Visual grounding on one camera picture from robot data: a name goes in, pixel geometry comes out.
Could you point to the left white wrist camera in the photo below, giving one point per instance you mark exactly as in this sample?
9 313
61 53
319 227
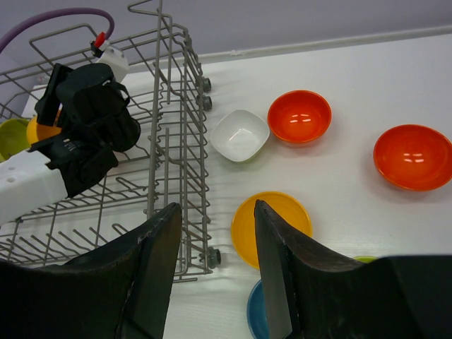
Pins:
115 59

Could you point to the orange-red bowl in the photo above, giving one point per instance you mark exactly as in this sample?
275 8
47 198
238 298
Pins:
299 116
413 157

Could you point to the grey wire dish rack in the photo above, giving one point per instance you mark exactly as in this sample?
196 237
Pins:
170 100

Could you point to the lime green bowl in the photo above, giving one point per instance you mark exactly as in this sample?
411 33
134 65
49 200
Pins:
13 137
365 259

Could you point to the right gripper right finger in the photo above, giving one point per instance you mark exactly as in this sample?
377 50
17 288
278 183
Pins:
311 291

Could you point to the yellow bowl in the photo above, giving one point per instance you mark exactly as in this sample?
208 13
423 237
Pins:
243 222
37 132

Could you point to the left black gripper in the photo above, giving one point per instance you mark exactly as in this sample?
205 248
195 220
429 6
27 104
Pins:
87 93

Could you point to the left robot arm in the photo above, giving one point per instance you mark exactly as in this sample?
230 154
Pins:
66 164

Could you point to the blue bowl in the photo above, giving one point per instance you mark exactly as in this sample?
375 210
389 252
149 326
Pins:
256 313

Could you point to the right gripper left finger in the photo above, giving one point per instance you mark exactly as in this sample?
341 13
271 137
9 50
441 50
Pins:
119 290

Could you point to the square white bowl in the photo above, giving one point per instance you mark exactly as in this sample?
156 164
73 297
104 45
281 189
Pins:
239 135

